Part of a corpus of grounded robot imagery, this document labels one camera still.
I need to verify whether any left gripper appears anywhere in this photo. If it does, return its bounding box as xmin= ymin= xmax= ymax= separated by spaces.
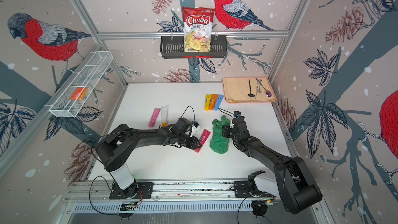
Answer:
xmin=177 ymin=134 xmax=204 ymax=150

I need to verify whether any green cleaning cloth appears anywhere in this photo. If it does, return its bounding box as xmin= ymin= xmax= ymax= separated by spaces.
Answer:
xmin=209 ymin=115 xmax=230 ymax=154

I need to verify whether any red pink toothpaste tube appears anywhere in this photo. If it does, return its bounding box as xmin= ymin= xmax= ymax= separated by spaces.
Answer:
xmin=194 ymin=129 xmax=211 ymax=153

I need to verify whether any white toothpaste tube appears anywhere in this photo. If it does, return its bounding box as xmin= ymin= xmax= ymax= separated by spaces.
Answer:
xmin=161 ymin=105 xmax=169 ymax=127

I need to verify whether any magenta toothpaste tube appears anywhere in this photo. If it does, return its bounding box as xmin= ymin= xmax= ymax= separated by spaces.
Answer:
xmin=148 ymin=108 xmax=161 ymax=128

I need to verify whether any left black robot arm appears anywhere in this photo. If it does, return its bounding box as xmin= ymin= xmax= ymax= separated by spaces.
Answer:
xmin=94 ymin=117 xmax=202 ymax=199

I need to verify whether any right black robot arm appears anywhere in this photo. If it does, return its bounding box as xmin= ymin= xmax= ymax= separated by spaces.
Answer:
xmin=222 ymin=111 xmax=323 ymax=214

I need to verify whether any blue toothpaste tube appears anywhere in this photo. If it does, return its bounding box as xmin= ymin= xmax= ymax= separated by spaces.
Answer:
xmin=213 ymin=94 xmax=224 ymax=111

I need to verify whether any orange toothpaste tube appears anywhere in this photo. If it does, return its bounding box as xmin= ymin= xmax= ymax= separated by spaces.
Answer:
xmin=208 ymin=94 xmax=218 ymax=111

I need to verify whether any yellow toothpaste tube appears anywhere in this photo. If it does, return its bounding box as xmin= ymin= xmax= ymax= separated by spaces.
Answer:
xmin=204 ymin=94 xmax=212 ymax=111

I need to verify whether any black spoon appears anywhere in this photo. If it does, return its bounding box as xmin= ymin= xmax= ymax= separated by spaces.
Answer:
xmin=248 ymin=80 xmax=255 ymax=97

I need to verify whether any pink tray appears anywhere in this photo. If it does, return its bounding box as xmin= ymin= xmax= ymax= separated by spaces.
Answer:
xmin=222 ymin=76 xmax=277 ymax=104

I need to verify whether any iridescent purple spoon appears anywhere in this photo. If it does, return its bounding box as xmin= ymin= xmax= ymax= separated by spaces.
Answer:
xmin=256 ymin=79 xmax=272 ymax=97

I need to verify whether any orange packet in shelf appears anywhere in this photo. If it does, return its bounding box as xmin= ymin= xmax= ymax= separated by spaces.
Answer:
xmin=70 ymin=87 xmax=89 ymax=101

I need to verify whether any Chuba cassava chips bag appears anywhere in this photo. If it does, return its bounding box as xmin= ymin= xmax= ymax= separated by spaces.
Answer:
xmin=182 ymin=7 xmax=215 ymax=52

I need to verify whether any patterned handle utensil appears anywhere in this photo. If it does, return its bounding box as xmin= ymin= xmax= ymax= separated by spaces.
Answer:
xmin=255 ymin=81 xmax=261 ymax=98

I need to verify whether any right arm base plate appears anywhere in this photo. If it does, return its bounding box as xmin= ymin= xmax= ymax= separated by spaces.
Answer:
xmin=231 ymin=180 xmax=274 ymax=199

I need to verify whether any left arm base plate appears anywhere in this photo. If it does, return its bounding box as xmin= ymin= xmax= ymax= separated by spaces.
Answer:
xmin=109 ymin=181 xmax=154 ymax=200

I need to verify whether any black wire wall basket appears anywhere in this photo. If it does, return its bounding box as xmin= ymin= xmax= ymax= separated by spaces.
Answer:
xmin=160 ymin=35 xmax=228 ymax=59

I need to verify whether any white wire wall shelf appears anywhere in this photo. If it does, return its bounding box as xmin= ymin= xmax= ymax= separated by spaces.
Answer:
xmin=48 ymin=51 xmax=114 ymax=118

